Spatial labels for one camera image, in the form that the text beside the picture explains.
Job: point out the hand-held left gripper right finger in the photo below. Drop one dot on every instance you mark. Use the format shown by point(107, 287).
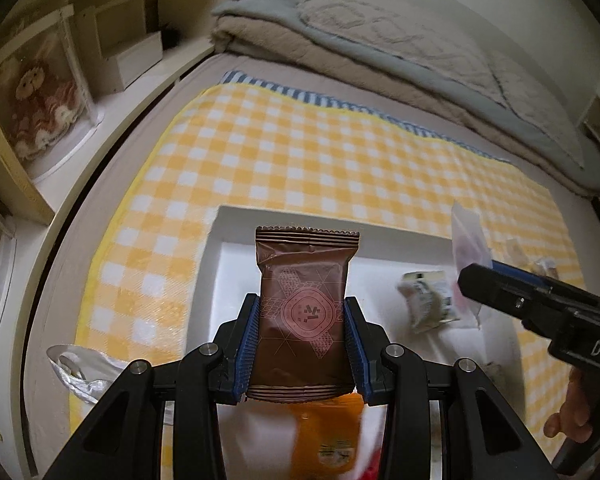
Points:
point(357, 345)

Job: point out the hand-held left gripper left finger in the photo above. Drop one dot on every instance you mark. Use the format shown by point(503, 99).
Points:
point(247, 340)

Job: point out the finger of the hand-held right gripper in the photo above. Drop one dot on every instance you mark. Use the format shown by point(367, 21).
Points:
point(517, 271)
point(490, 287)

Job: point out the pale pink snack packet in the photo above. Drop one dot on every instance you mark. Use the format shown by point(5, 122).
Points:
point(467, 240)

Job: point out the brown snack packet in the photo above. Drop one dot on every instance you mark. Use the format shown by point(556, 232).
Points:
point(302, 310)

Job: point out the grey-blue snack packet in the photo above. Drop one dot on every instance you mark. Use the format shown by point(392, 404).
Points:
point(427, 300)

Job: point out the shallow white cardboard box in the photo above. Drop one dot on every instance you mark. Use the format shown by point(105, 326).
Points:
point(380, 260)

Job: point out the orange snack packet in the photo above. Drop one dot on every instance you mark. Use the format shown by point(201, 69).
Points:
point(330, 430)

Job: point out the person's right hand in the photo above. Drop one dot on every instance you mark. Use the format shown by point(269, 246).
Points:
point(575, 400)

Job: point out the clear packet with brown cookie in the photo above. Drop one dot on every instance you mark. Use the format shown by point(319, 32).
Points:
point(545, 266)

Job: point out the red snack packet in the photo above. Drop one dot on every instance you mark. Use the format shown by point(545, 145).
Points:
point(375, 467)

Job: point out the white plastic bag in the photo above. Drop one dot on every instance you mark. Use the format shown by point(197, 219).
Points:
point(80, 370)

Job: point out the grey folded blanket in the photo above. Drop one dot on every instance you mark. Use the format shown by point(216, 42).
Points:
point(480, 95)

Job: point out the yellow checkered blanket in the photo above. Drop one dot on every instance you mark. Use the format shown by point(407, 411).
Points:
point(305, 150)

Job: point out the quilted beige cover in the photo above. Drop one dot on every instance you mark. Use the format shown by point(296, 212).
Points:
point(405, 30)

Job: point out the wooden headboard shelf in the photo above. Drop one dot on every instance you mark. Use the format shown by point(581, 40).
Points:
point(25, 185)

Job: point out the beige fleece blanket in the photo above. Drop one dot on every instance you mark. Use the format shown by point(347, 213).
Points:
point(290, 52)

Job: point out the white storage box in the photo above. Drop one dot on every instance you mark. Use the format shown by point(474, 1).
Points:
point(135, 62)

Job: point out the brown doll in clear box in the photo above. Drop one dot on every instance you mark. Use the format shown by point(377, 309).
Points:
point(35, 90)

